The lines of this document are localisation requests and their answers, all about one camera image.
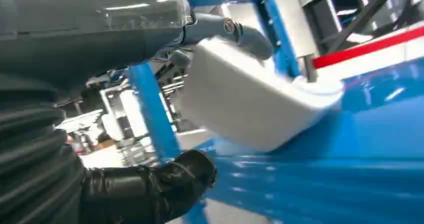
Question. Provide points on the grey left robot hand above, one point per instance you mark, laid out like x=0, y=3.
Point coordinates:
x=82, y=34

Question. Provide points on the white foam block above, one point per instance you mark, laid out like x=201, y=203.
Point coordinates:
x=251, y=103

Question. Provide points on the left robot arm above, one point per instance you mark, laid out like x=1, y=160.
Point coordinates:
x=33, y=156

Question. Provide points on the white metal machine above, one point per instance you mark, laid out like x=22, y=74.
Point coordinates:
x=129, y=113

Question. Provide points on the red bar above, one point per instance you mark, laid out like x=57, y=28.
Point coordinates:
x=364, y=48

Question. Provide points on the black diagonal strut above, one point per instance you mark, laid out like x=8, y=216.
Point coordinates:
x=364, y=16

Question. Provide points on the blue glossy panel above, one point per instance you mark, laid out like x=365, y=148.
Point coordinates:
x=331, y=182

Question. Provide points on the blue metal frame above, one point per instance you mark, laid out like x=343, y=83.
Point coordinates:
x=152, y=110

